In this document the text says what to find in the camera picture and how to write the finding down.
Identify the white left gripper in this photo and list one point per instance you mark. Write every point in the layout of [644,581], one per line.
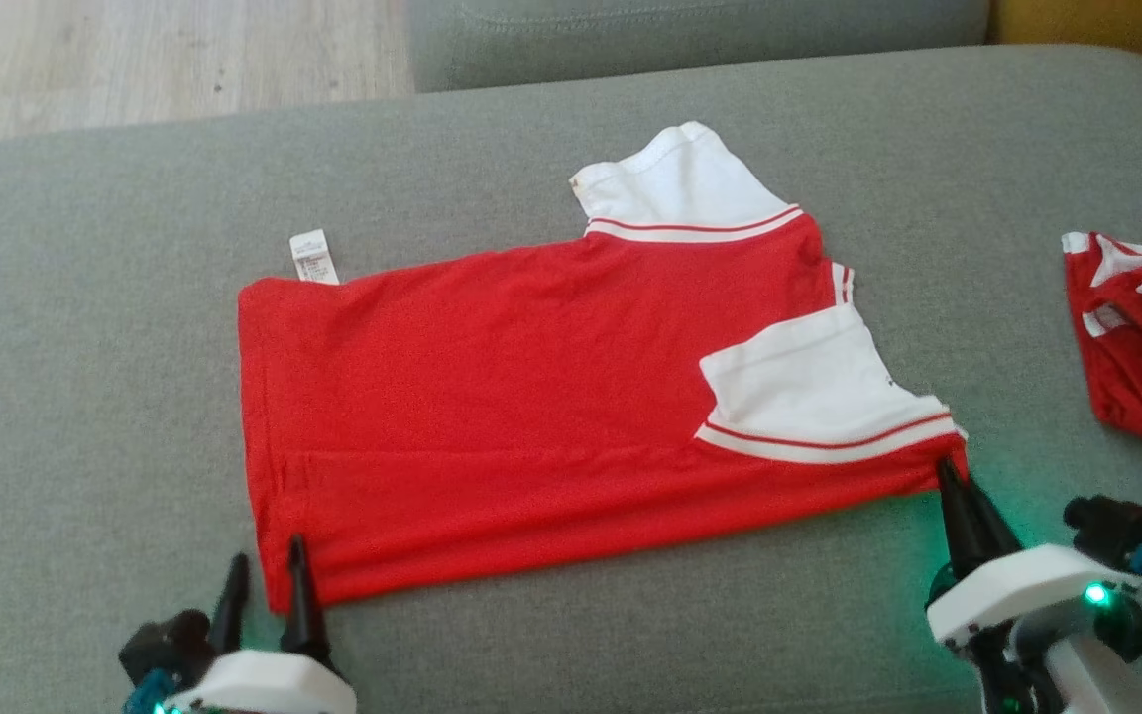
[264,686]

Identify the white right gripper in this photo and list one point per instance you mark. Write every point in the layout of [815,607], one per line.
[1027,585]

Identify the red t-shirt with white sleeves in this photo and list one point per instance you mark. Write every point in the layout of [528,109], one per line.
[531,397]

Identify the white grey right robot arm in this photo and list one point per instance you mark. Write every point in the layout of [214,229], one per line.
[1077,674]

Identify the large grey sofa seat cushion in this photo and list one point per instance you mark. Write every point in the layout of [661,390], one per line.
[85,347]

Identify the yellow sofa back cushion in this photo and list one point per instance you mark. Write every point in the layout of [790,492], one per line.
[1106,30]

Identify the small grey sofa seat cushion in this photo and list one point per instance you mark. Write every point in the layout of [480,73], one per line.
[680,40]

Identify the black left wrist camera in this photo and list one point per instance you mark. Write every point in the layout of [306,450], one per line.
[170,640]

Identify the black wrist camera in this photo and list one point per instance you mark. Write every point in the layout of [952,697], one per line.
[170,640]
[1116,526]

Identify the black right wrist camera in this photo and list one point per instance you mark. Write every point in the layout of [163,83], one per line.
[1116,526]

